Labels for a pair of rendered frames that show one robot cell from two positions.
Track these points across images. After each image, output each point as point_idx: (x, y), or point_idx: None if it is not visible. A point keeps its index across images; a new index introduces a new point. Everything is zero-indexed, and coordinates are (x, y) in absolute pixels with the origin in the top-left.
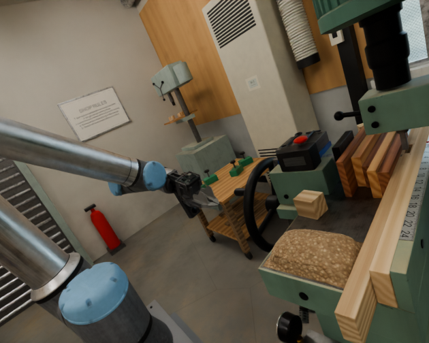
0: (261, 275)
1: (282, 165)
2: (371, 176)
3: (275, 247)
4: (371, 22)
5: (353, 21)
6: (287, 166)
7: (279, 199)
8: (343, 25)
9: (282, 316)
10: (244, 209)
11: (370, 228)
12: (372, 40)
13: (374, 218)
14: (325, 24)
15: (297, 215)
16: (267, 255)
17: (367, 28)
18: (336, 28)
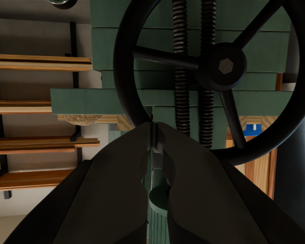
0: (51, 107)
1: (152, 153)
2: None
3: (70, 122)
4: (166, 192)
5: (152, 198)
6: (151, 150)
7: (153, 114)
8: (153, 200)
9: (60, 5)
10: (126, 116)
11: (103, 120)
12: (168, 186)
13: (110, 120)
14: (156, 209)
15: (118, 114)
16: (66, 114)
17: (169, 192)
18: (156, 203)
